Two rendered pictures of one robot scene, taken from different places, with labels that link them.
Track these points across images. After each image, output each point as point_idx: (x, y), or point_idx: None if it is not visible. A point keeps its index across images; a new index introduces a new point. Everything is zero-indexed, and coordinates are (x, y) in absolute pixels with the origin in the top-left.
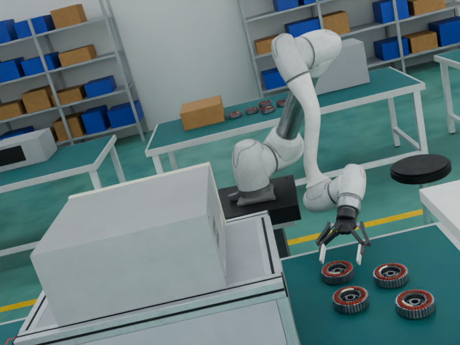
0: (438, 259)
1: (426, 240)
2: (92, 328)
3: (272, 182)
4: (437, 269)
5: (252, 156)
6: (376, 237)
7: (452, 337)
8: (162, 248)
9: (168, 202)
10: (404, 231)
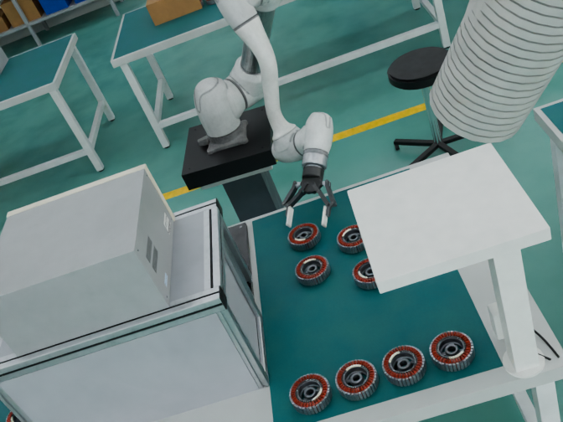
0: None
1: None
2: (49, 356)
3: (246, 116)
4: None
5: (214, 100)
6: (348, 187)
7: (400, 309)
8: (99, 283)
9: (101, 230)
10: (377, 178)
